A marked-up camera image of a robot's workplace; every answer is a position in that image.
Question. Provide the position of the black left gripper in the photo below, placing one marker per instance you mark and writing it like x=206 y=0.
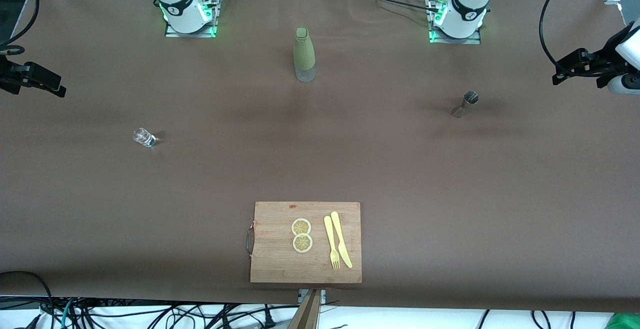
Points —
x=606 y=60

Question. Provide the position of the clear shot glass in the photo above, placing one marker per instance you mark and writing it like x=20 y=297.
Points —
x=142 y=136

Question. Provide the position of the steel jigger measuring cup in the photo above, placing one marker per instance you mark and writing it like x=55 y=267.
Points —
x=470 y=99

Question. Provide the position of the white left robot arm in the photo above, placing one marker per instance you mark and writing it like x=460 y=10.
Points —
x=467 y=4

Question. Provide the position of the brown table cover sheet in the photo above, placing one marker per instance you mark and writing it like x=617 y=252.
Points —
x=400 y=169

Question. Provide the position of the green sleeved glass bottle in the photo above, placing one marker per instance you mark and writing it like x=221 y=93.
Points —
x=304 y=54

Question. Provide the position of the green cloth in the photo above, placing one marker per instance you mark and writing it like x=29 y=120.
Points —
x=625 y=323

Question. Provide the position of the wooden cutting board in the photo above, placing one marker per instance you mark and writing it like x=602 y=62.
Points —
x=272 y=264

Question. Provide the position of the lemon slice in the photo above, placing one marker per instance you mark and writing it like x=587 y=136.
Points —
x=301 y=227
x=302 y=243

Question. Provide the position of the yellow plastic knife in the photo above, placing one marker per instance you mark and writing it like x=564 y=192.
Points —
x=336 y=224

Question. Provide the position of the yellow plastic fork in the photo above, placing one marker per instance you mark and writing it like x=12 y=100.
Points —
x=328 y=231

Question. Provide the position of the wooden beam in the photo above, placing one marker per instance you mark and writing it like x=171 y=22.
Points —
x=307 y=316

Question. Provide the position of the small metal mounting bracket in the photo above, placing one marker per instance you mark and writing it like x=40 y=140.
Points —
x=322 y=295

